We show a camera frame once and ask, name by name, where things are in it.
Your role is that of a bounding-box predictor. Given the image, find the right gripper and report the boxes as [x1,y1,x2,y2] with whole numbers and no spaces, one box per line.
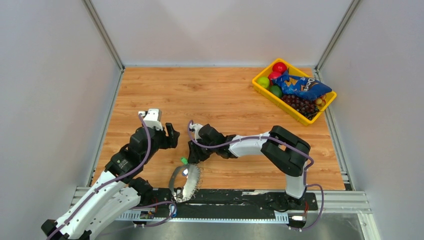
[188,136,218,164]

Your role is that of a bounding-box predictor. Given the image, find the silver keyring holder with rings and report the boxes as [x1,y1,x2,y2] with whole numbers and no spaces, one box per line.
[168,164,201,203]

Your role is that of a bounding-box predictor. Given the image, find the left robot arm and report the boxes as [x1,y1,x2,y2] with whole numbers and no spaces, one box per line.
[41,123,180,240]

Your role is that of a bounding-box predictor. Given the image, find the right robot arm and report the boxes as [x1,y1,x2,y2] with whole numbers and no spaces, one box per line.
[187,121,314,209]

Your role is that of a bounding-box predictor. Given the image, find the lime green ball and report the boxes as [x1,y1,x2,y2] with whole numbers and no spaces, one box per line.
[256,76,270,90]

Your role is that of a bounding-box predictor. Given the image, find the dark green ball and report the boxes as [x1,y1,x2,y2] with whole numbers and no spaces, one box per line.
[269,85,283,99]

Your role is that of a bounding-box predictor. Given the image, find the red ball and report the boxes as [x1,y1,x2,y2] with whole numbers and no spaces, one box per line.
[267,71,282,86]
[272,62,288,74]

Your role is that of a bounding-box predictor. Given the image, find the bunch of dark grapes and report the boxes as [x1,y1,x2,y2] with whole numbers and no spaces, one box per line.
[281,94,320,120]

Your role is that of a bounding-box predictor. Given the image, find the blue chips bag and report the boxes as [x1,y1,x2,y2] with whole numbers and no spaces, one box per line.
[272,70,333,101]

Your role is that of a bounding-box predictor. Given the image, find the yellow plastic bin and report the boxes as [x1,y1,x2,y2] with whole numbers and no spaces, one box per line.
[252,58,337,126]

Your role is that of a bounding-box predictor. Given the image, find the small yellow red fruits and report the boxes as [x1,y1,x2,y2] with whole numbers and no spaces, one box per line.
[314,94,327,107]

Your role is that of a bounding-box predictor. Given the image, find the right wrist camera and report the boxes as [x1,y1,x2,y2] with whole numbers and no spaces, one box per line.
[190,123,203,141]

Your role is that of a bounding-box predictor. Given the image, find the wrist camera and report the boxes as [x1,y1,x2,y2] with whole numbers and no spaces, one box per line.
[190,123,203,141]
[138,108,164,131]

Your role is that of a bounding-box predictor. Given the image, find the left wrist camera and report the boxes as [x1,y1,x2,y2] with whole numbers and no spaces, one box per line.
[138,108,164,131]

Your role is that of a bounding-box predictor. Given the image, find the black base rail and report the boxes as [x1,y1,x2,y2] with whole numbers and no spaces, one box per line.
[145,187,319,220]

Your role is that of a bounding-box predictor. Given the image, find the white slotted cable duct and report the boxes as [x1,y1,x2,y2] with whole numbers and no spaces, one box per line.
[117,206,289,224]

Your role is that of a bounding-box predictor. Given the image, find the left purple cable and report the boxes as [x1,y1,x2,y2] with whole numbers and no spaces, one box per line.
[46,114,153,240]

